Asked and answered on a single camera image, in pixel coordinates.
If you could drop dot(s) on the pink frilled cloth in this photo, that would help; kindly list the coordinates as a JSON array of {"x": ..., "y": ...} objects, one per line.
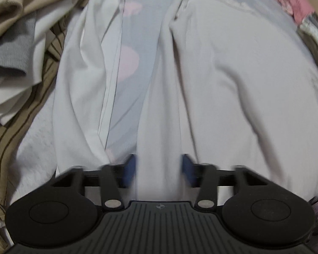
[{"x": 294, "y": 2}]

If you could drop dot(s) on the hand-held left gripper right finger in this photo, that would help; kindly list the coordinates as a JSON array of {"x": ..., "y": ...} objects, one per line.
[{"x": 187, "y": 170}]

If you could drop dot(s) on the cream sweater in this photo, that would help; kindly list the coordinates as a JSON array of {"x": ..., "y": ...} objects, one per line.
[{"x": 241, "y": 84}]

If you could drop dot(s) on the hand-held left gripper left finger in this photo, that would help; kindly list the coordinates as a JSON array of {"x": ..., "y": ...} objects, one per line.
[{"x": 129, "y": 170}]

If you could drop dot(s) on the brown striped cloth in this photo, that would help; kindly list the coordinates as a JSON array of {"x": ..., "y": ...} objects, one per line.
[{"x": 5, "y": 150}]

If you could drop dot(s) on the off-white crumpled cloth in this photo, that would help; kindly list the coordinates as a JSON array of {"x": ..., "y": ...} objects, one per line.
[{"x": 13, "y": 98}]

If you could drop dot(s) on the mottled grey cloth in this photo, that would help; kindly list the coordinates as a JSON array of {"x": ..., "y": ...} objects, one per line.
[{"x": 314, "y": 37}]

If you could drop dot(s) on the grey pink-dotted bed sheet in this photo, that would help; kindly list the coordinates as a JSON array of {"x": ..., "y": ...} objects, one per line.
[{"x": 140, "y": 45}]

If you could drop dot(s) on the white shirt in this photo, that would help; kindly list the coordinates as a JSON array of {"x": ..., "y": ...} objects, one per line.
[{"x": 79, "y": 84}]

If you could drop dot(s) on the grey ribbed cloth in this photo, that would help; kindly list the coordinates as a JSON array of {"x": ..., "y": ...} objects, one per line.
[{"x": 13, "y": 50}]

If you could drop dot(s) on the white fuzzy cloth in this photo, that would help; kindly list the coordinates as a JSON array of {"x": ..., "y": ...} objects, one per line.
[{"x": 37, "y": 150}]

